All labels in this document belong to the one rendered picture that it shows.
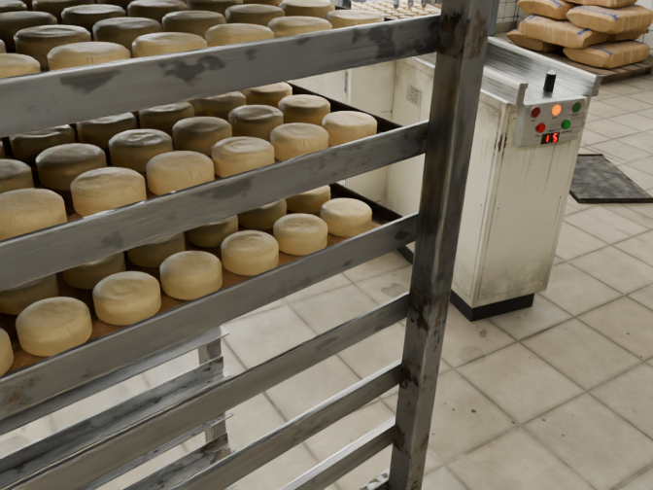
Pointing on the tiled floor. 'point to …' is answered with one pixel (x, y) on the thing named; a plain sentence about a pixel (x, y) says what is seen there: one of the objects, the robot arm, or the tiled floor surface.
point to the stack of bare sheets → (603, 183)
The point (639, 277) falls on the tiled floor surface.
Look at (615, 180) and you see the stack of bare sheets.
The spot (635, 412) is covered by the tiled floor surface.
